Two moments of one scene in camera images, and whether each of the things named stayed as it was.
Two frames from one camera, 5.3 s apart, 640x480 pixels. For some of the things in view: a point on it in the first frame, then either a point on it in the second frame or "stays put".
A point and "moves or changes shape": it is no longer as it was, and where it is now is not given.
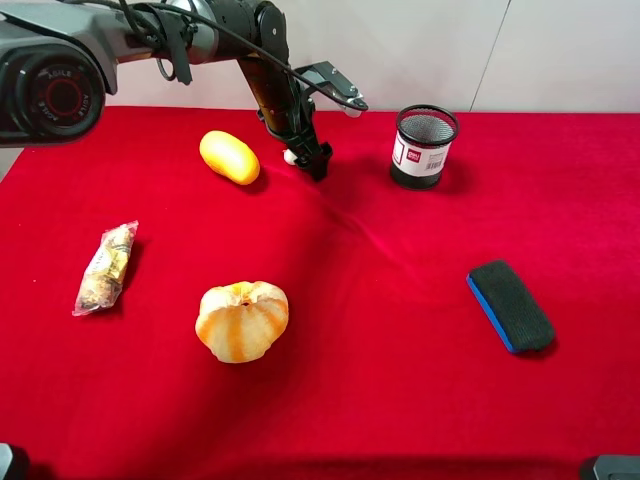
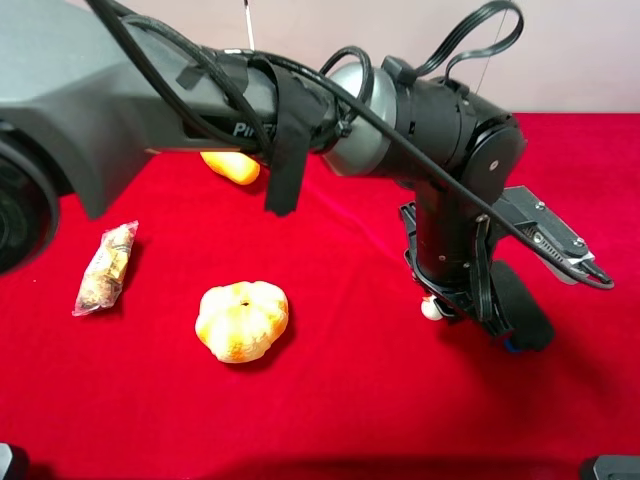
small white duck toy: x=289 y=156 moves or changes shape
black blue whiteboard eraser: x=510 y=303 stays put
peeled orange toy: x=239 y=322 stays put
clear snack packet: x=102 y=281 stays put
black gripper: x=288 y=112 -> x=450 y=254
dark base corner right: x=617 y=467 stays put
